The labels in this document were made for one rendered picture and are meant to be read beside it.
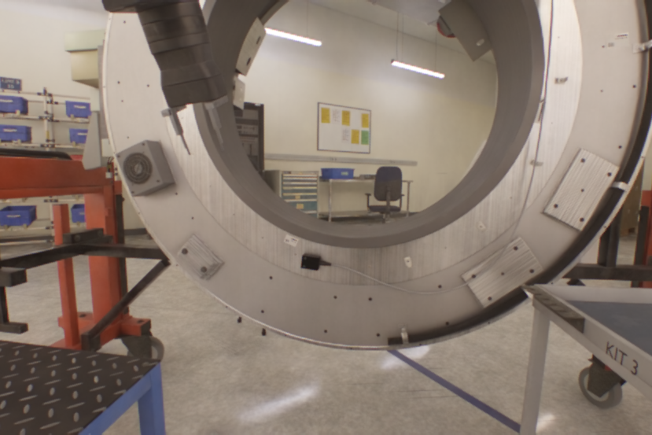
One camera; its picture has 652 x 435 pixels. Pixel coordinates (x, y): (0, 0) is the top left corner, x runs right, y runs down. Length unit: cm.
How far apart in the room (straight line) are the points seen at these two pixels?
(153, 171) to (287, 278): 44
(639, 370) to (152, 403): 72
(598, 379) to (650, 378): 122
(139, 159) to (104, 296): 91
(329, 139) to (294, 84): 123
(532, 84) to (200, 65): 69
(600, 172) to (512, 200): 21
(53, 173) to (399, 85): 754
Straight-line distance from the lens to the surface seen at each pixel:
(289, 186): 541
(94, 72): 128
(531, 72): 91
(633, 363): 63
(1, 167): 139
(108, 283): 174
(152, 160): 97
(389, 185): 543
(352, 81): 750
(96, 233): 159
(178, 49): 47
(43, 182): 148
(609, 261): 134
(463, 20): 130
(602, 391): 184
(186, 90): 49
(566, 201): 97
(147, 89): 107
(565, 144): 97
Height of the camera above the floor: 91
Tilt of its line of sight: 7 degrees down
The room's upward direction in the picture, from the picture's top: 1 degrees clockwise
